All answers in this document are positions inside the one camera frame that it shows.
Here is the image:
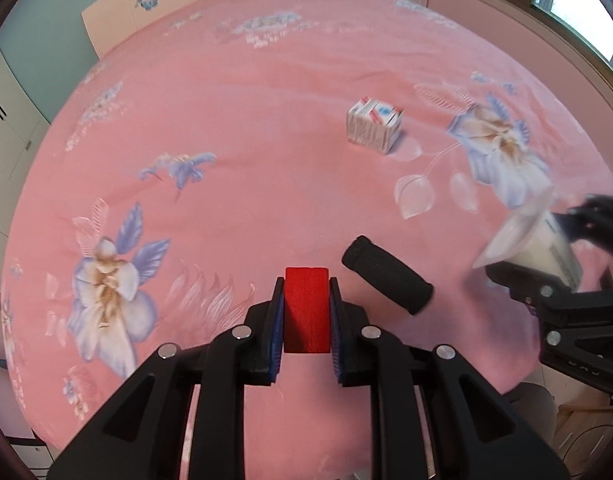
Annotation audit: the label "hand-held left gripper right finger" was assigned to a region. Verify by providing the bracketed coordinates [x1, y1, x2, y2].
[329, 276, 569, 480]

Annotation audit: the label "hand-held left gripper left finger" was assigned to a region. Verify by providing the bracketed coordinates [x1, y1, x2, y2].
[49, 276, 286, 480]

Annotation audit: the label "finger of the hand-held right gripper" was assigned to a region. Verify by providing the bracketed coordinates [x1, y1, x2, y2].
[486, 262, 578, 312]
[556, 194, 613, 261]

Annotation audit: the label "red block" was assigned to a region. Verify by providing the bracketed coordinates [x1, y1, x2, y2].
[284, 266, 332, 354]

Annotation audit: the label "person's grey trousers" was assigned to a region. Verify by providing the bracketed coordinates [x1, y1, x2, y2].
[509, 382, 557, 448]

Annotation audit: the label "black foam cylinder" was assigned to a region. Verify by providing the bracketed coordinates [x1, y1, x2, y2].
[341, 235, 434, 317]

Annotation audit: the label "pink floral bedsheet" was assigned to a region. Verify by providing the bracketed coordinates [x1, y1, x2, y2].
[0, 0, 613, 453]

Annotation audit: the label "white carton box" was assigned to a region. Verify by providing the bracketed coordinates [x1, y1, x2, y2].
[346, 96, 404, 155]

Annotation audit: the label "white wardrobe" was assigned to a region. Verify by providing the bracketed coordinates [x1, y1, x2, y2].
[0, 40, 52, 241]

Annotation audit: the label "cream bed headboard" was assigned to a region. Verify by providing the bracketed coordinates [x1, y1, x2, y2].
[81, 0, 329, 58]

